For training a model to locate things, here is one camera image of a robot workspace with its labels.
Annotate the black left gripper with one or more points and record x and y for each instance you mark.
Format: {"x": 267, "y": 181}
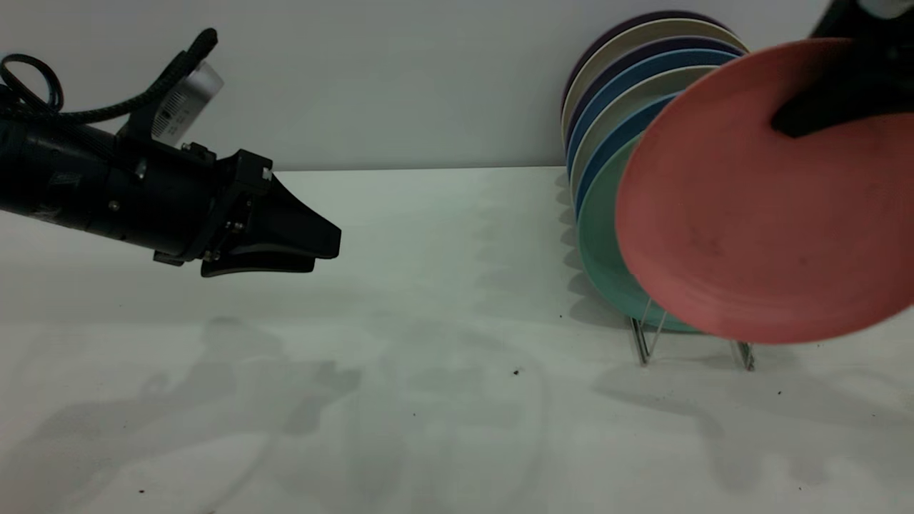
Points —
{"x": 171, "y": 200}

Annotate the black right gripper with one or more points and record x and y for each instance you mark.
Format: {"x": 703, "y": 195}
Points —
{"x": 882, "y": 43}

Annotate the pink plate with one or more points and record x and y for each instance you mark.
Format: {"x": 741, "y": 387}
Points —
{"x": 757, "y": 214}

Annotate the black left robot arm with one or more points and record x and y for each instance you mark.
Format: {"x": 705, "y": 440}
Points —
{"x": 50, "y": 175}

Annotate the blue plate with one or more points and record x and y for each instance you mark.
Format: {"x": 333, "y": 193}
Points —
{"x": 678, "y": 58}
{"x": 621, "y": 139}

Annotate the dark navy plate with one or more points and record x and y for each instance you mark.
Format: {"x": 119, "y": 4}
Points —
{"x": 678, "y": 44}

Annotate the beige plate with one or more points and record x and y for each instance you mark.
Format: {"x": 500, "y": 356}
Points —
{"x": 628, "y": 43}
{"x": 664, "y": 80}

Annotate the dark purple plate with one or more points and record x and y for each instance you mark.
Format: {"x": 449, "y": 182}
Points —
{"x": 643, "y": 20}

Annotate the green plate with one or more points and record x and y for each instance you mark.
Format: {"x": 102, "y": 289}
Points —
{"x": 603, "y": 243}

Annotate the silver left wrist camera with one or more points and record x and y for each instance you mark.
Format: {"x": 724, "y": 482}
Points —
{"x": 187, "y": 100}

